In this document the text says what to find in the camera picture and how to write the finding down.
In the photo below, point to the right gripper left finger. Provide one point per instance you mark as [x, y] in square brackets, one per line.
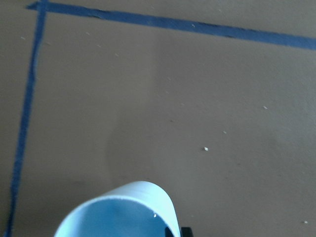
[168, 232]

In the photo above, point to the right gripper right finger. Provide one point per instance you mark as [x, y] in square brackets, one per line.
[186, 232]

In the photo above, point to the light blue cup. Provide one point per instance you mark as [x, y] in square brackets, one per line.
[137, 209]

